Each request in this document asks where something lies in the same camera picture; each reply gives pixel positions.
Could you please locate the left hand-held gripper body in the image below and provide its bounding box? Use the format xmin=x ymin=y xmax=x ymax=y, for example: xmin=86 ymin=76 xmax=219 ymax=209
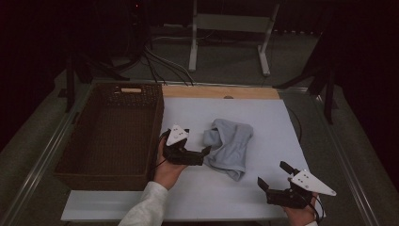
xmin=162 ymin=124 xmax=205 ymax=167

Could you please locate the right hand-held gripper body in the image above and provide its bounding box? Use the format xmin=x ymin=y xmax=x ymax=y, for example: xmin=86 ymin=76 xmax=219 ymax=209
xmin=265 ymin=169 xmax=337 ymax=210

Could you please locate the light blue tank top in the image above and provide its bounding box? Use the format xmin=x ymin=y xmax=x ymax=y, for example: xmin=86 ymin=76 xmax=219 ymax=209
xmin=202 ymin=118 xmax=254 ymax=182

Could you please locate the brown wicker basket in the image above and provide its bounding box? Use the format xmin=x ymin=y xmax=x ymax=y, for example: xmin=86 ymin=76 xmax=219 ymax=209
xmin=53 ymin=82 xmax=165 ymax=192

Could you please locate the person's right hand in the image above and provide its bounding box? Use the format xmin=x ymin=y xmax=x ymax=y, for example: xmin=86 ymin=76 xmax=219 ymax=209
xmin=282 ymin=202 xmax=318 ymax=226

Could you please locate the person's left hand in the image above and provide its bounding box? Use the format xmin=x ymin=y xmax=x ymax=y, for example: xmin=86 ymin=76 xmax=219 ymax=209
xmin=152 ymin=137 xmax=189 ymax=191

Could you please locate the light wooden board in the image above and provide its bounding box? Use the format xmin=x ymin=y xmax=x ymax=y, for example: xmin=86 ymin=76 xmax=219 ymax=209
xmin=162 ymin=85 xmax=280 ymax=101

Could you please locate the white table mat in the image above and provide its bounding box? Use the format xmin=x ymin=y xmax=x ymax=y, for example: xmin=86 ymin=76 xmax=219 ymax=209
xmin=60 ymin=97 xmax=327 ymax=222

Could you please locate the black metal stand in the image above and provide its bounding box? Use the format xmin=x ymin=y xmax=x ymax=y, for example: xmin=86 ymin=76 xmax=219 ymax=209
xmin=272 ymin=31 xmax=340 ymax=125
xmin=64 ymin=46 xmax=131 ymax=114

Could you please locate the white power strip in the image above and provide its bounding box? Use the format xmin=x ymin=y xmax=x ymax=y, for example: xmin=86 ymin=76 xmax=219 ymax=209
xmin=162 ymin=23 xmax=193 ymax=30

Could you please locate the dark equipment with red light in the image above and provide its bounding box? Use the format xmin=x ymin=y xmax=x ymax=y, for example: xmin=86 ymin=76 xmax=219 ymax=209
xmin=125 ymin=0 xmax=151 ymax=60

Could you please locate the white metal stand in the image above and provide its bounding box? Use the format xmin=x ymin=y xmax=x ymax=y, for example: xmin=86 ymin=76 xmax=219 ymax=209
xmin=187 ymin=0 xmax=281 ymax=77

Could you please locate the right hand-held gripper cable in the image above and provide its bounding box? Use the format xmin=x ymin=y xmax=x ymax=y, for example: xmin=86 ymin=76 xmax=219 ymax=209
xmin=295 ymin=191 xmax=326 ymax=224

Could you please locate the thin black table cable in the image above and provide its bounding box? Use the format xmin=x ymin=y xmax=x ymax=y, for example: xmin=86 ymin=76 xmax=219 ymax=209
xmin=286 ymin=106 xmax=303 ymax=143

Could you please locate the black floor cable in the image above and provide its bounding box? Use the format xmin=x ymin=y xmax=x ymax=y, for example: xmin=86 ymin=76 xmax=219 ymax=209
xmin=142 ymin=51 xmax=168 ymax=87

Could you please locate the grey floor cable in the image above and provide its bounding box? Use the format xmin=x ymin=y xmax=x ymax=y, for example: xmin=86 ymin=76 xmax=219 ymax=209
xmin=144 ymin=36 xmax=197 ymax=87

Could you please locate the metal table frame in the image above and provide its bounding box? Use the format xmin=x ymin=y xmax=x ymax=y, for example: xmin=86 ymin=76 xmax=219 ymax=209
xmin=0 ymin=78 xmax=382 ymax=226

